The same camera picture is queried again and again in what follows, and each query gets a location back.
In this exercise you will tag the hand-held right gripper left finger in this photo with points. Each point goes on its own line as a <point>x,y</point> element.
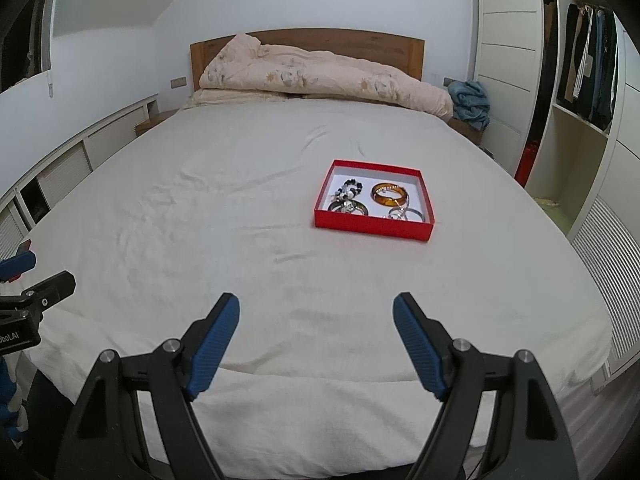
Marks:
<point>212,347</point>

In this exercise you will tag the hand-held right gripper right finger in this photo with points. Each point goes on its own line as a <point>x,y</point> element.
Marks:
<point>417,347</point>

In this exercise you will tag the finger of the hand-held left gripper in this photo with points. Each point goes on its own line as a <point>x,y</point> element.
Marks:
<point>55,285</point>
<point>17,265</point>

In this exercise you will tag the red jewelry box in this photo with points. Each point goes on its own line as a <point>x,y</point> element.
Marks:
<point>372,227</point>

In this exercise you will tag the white low cabinet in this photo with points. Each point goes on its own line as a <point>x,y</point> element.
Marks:
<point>70,165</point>

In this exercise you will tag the silver bangle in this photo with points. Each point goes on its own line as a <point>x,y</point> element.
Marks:
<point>419,216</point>

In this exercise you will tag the dark brown bangle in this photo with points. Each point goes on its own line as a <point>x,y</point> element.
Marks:
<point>364,210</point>

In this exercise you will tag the amber bangle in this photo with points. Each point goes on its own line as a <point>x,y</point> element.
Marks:
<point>387,201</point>

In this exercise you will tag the green mat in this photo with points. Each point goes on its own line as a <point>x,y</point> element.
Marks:
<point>555,215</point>

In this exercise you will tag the wooden nightstand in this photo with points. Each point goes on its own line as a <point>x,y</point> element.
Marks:
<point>467,132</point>
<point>155,121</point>

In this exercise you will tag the white louvered panel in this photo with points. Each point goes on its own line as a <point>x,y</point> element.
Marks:
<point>610,270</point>

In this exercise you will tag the red fire extinguisher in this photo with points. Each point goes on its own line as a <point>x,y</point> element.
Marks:
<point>526,165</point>

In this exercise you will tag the dark window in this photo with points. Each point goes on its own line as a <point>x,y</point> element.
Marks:
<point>25,35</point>

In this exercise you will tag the blue cloth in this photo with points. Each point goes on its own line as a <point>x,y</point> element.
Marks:
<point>470,102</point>

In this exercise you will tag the beige pillow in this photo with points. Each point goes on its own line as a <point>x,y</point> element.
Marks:
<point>235,96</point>

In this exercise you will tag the pink floral quilt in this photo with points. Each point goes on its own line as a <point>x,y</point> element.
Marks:
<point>325,72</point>

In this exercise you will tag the wooden headboard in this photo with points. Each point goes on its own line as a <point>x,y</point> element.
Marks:
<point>320,40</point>

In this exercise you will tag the white wardrobe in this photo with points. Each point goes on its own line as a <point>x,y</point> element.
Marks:
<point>510,35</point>

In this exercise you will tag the hanging clothes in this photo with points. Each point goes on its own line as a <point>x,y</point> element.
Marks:
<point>595,70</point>

